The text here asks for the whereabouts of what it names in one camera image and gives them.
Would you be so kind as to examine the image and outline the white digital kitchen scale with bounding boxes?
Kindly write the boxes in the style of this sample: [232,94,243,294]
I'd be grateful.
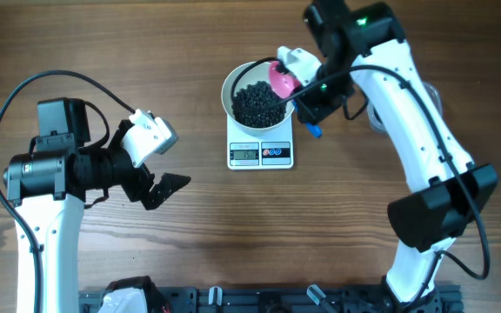
[227,117,294,170]

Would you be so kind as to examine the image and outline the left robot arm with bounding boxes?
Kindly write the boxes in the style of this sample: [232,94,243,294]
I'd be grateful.
[3,98,190,312]

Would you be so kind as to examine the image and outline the white bowl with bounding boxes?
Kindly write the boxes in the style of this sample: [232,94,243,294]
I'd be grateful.
[221,59,294,131]

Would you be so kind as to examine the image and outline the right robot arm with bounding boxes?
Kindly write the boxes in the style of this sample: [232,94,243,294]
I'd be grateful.
[289,1,498,312]

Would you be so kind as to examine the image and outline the pink scoop blue handle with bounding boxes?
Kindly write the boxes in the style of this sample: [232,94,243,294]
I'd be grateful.
[268,61,323,138]

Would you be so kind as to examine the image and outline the black left camera cable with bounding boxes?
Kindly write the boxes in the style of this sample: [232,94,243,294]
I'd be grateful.
[0,69,137,313]

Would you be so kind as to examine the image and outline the black beans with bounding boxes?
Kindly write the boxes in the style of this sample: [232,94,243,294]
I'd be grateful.
[231,81,286,129]

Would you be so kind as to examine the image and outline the clear plastic container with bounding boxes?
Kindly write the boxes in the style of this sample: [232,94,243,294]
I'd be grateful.
[366,82,443,134]

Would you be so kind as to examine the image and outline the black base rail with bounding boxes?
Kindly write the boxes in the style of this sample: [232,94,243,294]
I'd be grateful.
[78,276,464,313]

